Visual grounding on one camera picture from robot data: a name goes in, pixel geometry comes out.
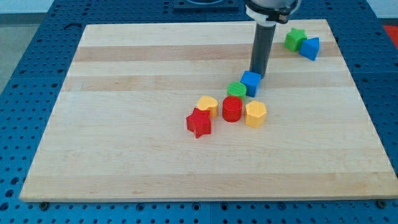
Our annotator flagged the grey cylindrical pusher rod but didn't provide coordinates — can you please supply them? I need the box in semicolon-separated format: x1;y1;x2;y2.
249;24;276;78

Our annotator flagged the blue triangle block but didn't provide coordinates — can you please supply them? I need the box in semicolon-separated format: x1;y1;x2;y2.
299;37;320;61

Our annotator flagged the yellow heart block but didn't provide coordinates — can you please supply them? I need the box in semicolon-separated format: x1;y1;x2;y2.
197;96;218;118

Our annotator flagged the green star block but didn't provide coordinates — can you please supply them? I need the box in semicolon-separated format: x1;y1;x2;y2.
284;28;307;52

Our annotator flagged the blue cube block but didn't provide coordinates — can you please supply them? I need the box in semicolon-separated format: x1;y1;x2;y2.
240;71;261;98

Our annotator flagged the green cylinder block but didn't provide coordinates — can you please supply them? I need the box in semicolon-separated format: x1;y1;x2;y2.
227;82;247;101

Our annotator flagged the yellow hexagon block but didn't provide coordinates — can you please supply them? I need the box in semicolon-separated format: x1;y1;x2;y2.
244;101;267;128

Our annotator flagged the red cylinder block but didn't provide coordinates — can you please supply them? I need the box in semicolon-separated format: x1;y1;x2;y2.
222;96;243;123

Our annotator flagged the red star block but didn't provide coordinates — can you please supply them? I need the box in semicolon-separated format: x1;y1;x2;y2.
186;108;211;138

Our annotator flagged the wooden board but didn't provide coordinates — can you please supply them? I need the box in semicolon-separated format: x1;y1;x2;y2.
19;19;397;202

